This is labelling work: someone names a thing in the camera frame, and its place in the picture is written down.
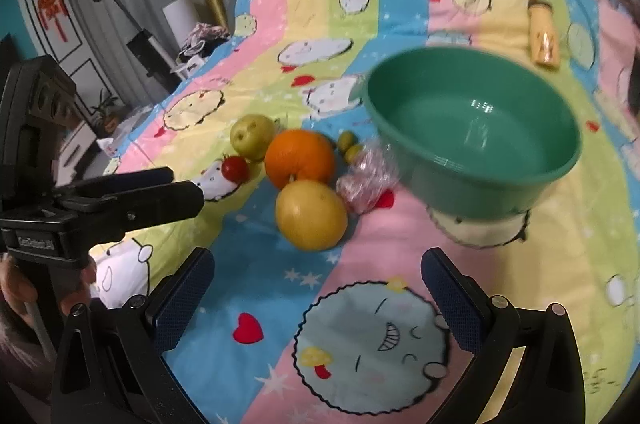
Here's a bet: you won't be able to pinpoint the red cherry tomato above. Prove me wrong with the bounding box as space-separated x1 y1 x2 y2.
220 155 250 184

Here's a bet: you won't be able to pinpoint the yellow grapefruit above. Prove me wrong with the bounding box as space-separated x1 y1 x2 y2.
274 180 348 252

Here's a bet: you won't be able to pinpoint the plastic red fruits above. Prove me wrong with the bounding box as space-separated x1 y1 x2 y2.
335 139 399 215

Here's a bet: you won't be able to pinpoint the orange fruit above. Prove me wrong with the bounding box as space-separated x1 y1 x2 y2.
264 129 336 189

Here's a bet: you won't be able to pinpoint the small green olive fruit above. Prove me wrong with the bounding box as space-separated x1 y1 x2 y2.
344 144 363 164
336 130 357 154

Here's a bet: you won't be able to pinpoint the pink fuzzy sleeve forearm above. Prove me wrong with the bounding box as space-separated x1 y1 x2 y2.
1 298 54 404

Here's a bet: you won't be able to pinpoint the person's left hand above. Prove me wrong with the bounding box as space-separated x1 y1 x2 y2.
1 254 96 328

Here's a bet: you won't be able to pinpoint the white tv cabinet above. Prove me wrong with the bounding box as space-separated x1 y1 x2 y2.
54 121 103 187

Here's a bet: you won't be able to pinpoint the potted green plant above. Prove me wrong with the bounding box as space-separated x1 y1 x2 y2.
90 88 122 138

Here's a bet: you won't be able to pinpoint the colourful striped cartoon bedsheet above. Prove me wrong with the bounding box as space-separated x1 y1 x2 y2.
92 0 639 423

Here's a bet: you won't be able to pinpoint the black floor lamp stand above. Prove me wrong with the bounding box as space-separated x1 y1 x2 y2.
89 0 184 93

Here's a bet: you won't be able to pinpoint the green pear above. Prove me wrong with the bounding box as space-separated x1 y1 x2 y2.
230 114 277 161

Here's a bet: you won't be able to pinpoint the green plastic basin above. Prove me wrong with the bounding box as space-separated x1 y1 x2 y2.
358 45 582 220

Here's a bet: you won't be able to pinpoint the crumpled patterned cloth on chair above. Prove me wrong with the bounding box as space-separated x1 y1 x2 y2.
179 22 231 61

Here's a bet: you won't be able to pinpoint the white cylindrical lamp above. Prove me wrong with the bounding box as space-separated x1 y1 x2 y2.
163 0 200 47

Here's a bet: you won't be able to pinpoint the yellow cartoon thermos bottle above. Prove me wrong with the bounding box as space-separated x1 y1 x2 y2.
527 0 561 70

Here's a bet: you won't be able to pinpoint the red paper wall decoration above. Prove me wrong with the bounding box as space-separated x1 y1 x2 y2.
37 0 68 43

